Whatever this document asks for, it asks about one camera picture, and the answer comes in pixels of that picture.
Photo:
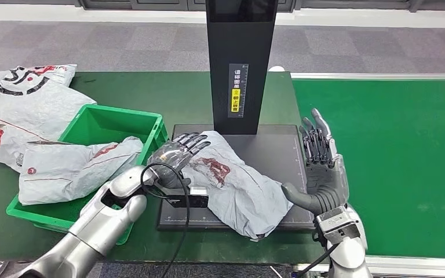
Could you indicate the white round knob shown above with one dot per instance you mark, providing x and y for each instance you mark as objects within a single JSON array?
[{"x": 276, "y": 69}]

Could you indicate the green plastic crate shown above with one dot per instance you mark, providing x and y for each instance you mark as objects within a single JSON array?
[{"x": 103, "y": 122}]

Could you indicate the black yellow machine label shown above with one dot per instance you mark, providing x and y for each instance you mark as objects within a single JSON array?
[{"x": 238, "y": 90}]

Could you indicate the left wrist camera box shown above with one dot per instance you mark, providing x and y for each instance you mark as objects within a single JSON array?
[{"x": 195, "y": 197}]

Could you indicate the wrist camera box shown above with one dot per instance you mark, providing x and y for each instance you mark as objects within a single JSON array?
[
  {"x": 195, "y": 197},
  {"x": 337, "y": 224}
]

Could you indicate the large white QR-code mailer bag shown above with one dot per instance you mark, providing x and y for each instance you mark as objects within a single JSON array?
[{"x": 23, "y": 115}]

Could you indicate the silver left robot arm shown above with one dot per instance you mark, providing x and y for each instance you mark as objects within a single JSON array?
[{"x": 96, "y": 226}]

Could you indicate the white mailer bag black print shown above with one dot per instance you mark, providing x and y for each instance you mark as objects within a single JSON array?
[{"x": 59, "y": 73}]

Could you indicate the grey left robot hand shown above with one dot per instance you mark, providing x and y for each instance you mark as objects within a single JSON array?
[{"x": 168, "y": 165}]

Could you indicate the grey parcel bag red line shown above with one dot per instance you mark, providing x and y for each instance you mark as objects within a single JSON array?
[{"x": 69, "y": 172}]

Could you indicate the black inbound scanner machine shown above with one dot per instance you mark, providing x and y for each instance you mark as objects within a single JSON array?
[{"x": 238, "y": 46}]

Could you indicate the green conveyor belt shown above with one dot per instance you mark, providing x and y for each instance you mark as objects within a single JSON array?
[{"x": 406, "y": 153}]

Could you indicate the grey parcel bag maroon print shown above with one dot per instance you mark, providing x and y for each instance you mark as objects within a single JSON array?
[{"x": 245, "y": 195}]

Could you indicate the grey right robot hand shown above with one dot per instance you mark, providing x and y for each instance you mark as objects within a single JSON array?
[{"x": 326, "y": 184}]

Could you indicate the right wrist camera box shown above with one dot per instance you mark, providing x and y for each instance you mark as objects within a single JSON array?
[{"x": 337, "y": 224}]

